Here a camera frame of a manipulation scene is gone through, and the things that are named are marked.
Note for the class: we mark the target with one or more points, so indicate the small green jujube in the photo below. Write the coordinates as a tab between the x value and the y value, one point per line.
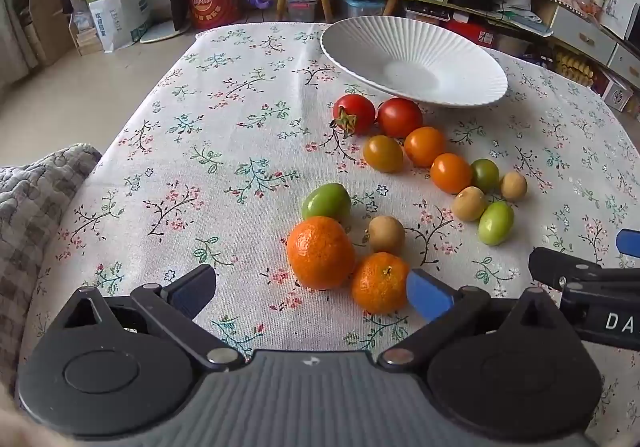
495	223

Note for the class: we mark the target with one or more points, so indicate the floral tablecloth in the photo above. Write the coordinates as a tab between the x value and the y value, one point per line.
225	127

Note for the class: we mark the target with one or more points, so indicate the clear box with dark lid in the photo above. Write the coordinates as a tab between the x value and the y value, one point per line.
425	13

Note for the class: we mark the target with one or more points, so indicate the low cabinet with drawers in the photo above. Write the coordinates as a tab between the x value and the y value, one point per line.
585	34

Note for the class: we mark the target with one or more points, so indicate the red tomato with green calyx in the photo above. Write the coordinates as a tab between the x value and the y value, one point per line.
357	109

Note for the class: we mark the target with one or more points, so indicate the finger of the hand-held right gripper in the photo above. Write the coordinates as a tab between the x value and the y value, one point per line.
565	267
629	243

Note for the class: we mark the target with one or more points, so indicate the beige longan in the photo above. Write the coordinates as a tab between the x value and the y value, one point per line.
386	235
513	185
468	203

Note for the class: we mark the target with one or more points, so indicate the small green-orange tomato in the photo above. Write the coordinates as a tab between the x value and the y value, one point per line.
486	175

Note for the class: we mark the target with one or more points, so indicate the white ribbed plate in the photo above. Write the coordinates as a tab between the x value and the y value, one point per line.
400	72

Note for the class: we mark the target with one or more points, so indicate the small orange mandarin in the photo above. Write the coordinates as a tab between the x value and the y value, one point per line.
380	283

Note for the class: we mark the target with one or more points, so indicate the white patterned box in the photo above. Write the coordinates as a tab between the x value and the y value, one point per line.
617	94

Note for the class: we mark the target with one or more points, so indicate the red box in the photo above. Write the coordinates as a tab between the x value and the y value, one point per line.
470	32

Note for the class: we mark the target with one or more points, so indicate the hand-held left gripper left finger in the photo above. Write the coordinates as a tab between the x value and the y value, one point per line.
192	291

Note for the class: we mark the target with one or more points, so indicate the clear box with blue lid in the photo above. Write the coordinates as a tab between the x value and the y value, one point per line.
360	7

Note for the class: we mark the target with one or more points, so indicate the orange tomato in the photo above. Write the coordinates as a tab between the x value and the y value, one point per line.
425	146
451	173

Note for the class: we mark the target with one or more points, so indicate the large orange mandarin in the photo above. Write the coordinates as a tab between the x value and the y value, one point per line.
320	253

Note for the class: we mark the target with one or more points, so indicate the yellow egg tray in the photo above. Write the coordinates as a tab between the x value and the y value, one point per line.
575	67

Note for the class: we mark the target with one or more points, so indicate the clear storage box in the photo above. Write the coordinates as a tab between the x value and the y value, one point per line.
302	7

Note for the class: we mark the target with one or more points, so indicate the white oval base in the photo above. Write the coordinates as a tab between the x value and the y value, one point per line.
160	33

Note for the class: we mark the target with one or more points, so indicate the large green jujube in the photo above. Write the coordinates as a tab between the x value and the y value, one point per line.
326	201

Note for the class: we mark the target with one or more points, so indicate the grey quilted blanket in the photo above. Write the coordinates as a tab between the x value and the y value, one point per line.
35	207

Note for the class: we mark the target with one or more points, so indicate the white paper bag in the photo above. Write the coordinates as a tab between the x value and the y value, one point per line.
120	17

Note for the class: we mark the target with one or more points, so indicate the smooth red tomato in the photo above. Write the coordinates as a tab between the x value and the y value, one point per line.
400	118

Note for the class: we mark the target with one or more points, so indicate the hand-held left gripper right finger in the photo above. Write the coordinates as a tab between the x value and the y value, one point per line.
429	298

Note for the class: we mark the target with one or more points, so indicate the yellow-orange tomato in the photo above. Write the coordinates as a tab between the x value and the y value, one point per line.
383	154

